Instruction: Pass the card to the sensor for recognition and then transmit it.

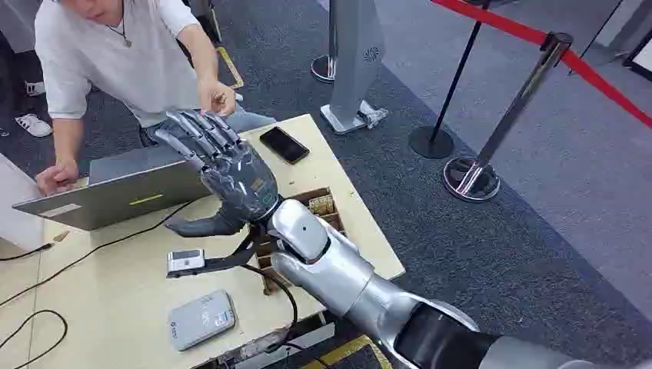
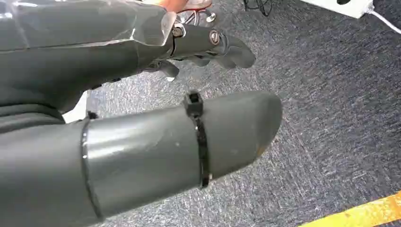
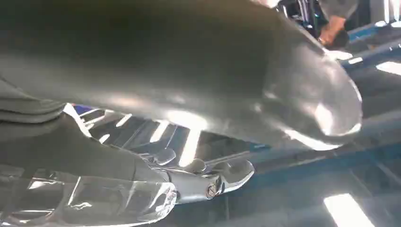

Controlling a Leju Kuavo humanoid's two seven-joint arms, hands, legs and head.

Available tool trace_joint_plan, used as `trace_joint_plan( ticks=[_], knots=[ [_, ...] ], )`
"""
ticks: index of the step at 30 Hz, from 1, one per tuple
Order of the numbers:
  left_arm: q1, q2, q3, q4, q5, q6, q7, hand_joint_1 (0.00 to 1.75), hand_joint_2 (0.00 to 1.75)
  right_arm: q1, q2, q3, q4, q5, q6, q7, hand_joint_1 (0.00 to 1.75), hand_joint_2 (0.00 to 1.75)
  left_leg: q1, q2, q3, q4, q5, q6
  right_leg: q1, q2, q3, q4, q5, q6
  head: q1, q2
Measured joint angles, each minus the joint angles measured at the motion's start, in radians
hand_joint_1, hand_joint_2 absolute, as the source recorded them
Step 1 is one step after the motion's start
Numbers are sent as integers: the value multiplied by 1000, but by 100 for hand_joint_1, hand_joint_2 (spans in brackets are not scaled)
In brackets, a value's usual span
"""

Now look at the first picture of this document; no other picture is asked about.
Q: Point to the black framed sign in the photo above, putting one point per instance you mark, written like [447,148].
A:
[641,58]

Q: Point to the black camera bracket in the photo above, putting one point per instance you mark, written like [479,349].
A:
[234,257]

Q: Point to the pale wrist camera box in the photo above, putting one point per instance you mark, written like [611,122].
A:
[186,260]

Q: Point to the grey floor stand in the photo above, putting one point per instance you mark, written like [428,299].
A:
[356,56]

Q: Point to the silver stanchion post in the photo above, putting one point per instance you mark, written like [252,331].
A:
[471,179]

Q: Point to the yellow-edged black board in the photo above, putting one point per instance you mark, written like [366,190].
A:
[230,66]

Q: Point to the printed card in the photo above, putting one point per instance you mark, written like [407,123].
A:
[322,205]

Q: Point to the wooden card box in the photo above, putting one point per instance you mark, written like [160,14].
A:
[333,219]

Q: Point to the grey laptop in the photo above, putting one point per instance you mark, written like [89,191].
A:
[117,193]

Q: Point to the person's left hand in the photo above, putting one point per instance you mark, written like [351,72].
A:
[216,99]

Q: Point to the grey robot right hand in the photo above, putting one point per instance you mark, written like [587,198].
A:
[239,175]

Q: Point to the black smartphone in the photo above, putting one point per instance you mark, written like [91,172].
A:
[284,145]

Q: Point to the thin black rod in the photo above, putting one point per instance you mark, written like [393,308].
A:
[596,36]

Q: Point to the chrome round stanchion base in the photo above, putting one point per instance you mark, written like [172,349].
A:
[323,69]

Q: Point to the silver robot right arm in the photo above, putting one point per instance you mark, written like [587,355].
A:
[331,270]

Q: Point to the white cabinet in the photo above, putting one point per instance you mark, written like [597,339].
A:
[18,203]

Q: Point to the black yellow-striped plate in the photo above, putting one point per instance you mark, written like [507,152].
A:
[351,355]

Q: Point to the person's right hand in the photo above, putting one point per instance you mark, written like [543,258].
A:
[57,175]

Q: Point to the grey flat device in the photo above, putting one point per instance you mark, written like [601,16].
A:
[201,320]

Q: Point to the person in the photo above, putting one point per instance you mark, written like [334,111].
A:
[127,66]

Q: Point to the person's dark-trousered legs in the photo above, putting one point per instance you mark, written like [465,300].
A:
[18,81]

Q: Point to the red barrier belt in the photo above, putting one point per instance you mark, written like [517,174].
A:
[509,25]

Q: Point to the white shoe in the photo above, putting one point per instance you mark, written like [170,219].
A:
[35,88]
[33,124]

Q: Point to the black stanchion post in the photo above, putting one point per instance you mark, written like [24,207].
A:
[432,142]

